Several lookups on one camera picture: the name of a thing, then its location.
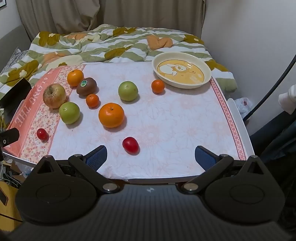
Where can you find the large orange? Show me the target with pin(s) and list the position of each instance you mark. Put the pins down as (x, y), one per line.
(111, 115)

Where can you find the brown kiwi with sticker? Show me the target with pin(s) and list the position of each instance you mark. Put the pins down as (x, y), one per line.
(86, 86)

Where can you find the green apple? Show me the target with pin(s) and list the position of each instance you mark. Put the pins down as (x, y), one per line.
(127, 91)
(69, 112)

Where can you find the white sock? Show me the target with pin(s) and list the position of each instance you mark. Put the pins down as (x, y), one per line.
(287, 101)

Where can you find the white plastic bag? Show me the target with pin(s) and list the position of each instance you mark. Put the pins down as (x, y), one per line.
(244, 106)

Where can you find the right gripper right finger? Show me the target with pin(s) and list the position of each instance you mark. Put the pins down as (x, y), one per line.
(213, 165)

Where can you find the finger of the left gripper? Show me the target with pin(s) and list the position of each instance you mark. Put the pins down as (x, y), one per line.
(9, 136)

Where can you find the red tomato front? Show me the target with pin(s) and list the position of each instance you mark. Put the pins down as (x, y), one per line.
(130, 144)

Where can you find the medium orange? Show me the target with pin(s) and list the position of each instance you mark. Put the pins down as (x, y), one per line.
(74, 77)

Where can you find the green striped floral blanket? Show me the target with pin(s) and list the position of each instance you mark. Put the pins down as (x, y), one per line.
(108, 43)

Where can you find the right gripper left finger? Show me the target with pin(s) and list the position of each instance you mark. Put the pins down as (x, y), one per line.
(87, 166)

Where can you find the pink floral table cloth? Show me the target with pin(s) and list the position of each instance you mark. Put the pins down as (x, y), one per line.
(168, 127)

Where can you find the small mandarin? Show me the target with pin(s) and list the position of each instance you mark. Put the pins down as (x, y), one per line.
(92, 101)
(157, 86)

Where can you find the red tomato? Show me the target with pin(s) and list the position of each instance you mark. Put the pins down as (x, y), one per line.
(42, 134)
(130, 144)

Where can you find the cream bowl with cartoon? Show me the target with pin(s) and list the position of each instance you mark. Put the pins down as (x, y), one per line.
(181, 70)

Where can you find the yellow box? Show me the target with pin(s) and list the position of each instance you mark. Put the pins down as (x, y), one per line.
(10, 216)

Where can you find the beige curtain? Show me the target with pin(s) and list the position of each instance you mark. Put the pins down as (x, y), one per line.
(65, 17)

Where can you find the yellow red apple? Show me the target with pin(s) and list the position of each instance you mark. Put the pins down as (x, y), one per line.
(54, 96)

